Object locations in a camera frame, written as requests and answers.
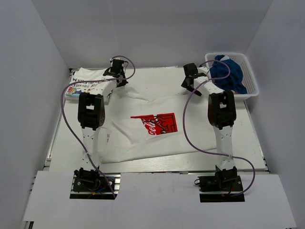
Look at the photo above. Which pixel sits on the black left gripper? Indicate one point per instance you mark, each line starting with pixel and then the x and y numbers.
pixel 123 83

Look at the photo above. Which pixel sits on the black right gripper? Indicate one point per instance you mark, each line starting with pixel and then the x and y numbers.
pixel 185 85

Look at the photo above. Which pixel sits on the white Coca-Cola t-shirt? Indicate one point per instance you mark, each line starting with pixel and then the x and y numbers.
pixel 165 126

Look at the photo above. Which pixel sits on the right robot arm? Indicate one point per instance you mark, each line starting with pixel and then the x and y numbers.
pixel 221 114

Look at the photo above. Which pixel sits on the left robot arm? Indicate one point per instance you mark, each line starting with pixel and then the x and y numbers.
pixel 91 107

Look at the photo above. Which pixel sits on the folded white printed t-shirt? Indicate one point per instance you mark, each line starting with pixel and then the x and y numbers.
pixel 81 83

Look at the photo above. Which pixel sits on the white perforated plastic basket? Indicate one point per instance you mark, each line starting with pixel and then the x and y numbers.
pixel 248 81

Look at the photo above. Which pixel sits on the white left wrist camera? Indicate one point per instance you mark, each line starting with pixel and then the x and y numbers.
pixel 119 58

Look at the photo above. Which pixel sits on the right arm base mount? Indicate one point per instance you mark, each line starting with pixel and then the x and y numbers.
pixel 211 191

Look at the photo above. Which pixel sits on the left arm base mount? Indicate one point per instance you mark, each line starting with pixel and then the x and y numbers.
pixel 90 184

